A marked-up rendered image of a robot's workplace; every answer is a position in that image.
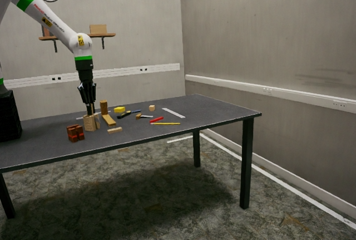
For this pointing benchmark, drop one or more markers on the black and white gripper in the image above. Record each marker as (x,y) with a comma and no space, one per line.
(86,88)

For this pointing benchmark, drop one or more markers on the try square with wooden stock and grey blade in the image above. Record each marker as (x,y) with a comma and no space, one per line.
(140,115)

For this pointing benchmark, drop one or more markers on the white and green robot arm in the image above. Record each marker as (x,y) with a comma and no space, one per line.
(80,46)

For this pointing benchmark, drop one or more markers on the yellow square block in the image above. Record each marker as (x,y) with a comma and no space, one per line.
(119,109)

